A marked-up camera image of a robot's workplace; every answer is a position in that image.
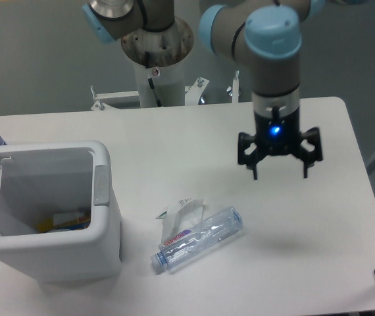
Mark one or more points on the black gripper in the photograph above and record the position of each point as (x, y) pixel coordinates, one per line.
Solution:
(279, 138)

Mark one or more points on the white plastic wrapper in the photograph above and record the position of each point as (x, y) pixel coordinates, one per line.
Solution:
(179, 216)

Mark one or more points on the clear plastic water bottle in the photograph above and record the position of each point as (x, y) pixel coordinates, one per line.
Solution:
(193, 241)

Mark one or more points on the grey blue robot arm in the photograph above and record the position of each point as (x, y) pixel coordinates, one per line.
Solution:
(262, 36)

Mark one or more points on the white plastic trash can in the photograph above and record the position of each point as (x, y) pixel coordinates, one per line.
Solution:
(38, 180)

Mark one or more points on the white metal frame bracket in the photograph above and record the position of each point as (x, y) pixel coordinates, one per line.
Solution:
(175, 94)

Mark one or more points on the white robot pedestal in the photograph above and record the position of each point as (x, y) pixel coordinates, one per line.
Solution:
(159, 56)

